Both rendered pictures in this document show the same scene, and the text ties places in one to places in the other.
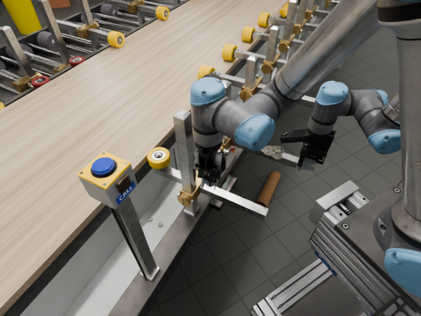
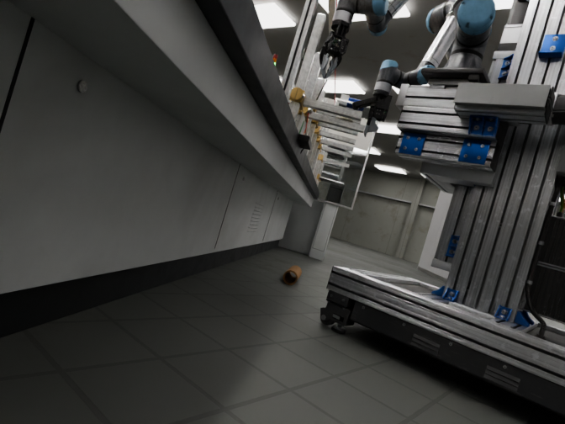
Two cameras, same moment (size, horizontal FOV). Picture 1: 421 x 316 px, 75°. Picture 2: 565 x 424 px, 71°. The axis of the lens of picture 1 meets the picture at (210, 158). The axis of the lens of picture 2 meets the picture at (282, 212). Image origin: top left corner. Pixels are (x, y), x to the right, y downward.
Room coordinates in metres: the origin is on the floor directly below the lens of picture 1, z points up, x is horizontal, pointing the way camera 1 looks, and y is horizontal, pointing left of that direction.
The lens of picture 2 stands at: (-0.96, 0.58, 0.36)
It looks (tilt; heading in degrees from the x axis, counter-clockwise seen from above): 0 degrees down; 339
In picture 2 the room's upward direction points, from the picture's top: 17 degrees clockwise
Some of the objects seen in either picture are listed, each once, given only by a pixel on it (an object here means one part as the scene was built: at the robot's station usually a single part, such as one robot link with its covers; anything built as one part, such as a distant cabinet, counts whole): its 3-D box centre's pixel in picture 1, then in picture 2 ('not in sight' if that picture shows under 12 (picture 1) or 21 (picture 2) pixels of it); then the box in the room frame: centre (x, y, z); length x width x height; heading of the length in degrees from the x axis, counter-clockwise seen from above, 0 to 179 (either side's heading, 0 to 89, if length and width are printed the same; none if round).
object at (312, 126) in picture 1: (321, 123); (382, 89); (0.66, -0.35, 1.05); 0.08 x 0.08 x 0.05
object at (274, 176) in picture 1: (268, 189); (293, 274); (1.15, -0.41, 0.04); 0.30 x 0.08 x 0.08; 151
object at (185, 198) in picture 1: (193, 187); (298, 98); (0.58, 0.06, 0.83); 0.13 x 0.06 x 0.05; 151
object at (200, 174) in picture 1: (208, 157); (337, 39); (0.49, 0.01, 1.08); 0.09 x 0.08 x 0.12; 173
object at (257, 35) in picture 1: (290, 41); (319, 132); (1.46, -0.44, 0.95); 0.50 x 0.04 x 0.04; 61
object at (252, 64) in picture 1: (247, 107); (307, 122); (1.00, -0.17, 0.86); 0.03 x 0.03 x 0.48; 61
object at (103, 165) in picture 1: (103, 167); not in sight; (0.33, 0.20, 1.22); 0.04 x 0.04 x 0.02
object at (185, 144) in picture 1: (188, 172); (305, 71); (0.56, 0.07, 0.93); 0.03 x 0.03 x 0.48; 61
